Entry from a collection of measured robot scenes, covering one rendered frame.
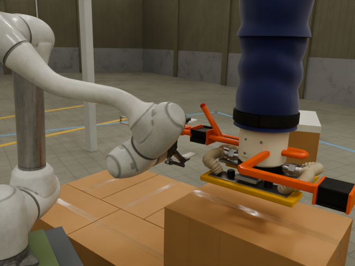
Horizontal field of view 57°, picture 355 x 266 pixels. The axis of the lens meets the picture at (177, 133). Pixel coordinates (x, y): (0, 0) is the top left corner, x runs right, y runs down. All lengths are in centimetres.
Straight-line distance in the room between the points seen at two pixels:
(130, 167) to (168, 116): 20
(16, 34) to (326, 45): 1015
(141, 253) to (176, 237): 46
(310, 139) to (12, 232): 206
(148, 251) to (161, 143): 98
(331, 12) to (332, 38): 72
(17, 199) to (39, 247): 26
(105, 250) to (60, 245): 36
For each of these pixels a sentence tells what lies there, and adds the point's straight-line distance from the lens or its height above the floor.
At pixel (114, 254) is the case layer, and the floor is 54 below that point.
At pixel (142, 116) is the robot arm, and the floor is 138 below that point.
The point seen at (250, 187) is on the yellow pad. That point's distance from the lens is 114.
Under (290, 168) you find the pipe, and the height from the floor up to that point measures 117.
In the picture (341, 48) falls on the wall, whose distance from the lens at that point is 1058.
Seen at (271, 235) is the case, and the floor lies 95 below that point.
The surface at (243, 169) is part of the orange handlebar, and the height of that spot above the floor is 123.
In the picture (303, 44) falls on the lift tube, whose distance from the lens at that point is 113.
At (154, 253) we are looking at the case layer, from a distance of 178.
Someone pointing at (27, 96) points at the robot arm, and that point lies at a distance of 128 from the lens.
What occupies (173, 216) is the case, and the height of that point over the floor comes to 92.
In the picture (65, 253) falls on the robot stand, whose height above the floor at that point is 75.
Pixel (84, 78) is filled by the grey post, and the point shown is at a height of 107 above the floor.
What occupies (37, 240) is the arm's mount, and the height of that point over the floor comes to 81.
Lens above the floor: 157
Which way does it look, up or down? 15 degrees down
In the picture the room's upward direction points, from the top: 1 degrees clockwise
